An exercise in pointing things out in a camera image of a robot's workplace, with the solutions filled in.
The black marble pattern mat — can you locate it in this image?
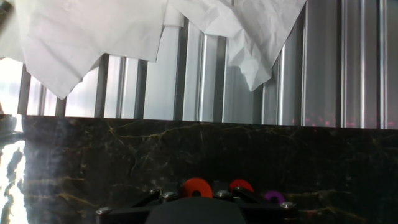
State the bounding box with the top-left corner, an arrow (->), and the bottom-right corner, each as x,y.
0,114 -> 398,224

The crumpled white paper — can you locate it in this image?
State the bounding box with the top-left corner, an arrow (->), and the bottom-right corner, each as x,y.
163,0 -> 308,93
0,0 -> 169,101

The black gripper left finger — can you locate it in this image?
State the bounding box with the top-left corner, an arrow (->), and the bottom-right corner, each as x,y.
95,183 -> 183,224

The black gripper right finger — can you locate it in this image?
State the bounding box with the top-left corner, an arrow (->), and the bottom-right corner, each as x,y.
213,181 -> 299,224

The small purple Hanoi ring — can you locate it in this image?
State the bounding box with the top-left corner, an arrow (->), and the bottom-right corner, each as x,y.
263,190 -> 286,205

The orange Hanoi ring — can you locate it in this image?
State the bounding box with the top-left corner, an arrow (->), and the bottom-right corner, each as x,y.
182,177 -> 214,199

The small red Hanoi ring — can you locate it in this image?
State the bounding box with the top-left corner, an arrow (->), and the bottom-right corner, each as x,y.
229,179 -> 255,194

